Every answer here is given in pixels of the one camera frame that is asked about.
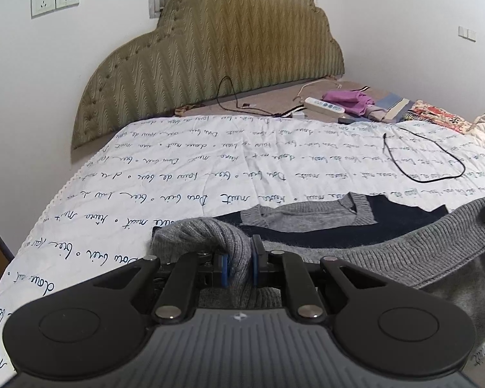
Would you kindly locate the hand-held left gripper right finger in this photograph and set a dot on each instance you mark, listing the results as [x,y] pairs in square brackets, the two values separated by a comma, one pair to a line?
[256,264]

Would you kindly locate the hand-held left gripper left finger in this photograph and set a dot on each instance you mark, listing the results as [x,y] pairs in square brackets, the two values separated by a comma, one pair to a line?
[224,270]

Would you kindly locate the grey and navy knit sweater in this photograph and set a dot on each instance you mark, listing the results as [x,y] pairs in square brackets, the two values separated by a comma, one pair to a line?
[388,250]

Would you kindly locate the white script-printed blanket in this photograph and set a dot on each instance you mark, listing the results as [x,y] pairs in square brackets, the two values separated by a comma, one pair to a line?
[186,169]

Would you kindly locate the floral printed cloth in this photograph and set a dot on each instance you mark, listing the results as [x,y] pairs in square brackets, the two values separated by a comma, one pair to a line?
[438,117]

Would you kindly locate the blue grey striped cloth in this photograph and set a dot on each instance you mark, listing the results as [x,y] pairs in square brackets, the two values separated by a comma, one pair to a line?
[392,107]

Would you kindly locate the brown mattress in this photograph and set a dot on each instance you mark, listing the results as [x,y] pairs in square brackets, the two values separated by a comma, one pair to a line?
[266,99]

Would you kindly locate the white power strip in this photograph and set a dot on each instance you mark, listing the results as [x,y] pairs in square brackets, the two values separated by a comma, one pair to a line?
[324,105]

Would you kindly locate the purple cloth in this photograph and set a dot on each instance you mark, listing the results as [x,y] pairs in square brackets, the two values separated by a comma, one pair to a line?
[347,101]

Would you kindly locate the olive padded headboard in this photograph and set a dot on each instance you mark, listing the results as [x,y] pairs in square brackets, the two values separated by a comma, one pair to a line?
[210,48]

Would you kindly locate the white light switch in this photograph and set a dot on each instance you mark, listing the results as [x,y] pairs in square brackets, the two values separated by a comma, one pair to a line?
[467,33]

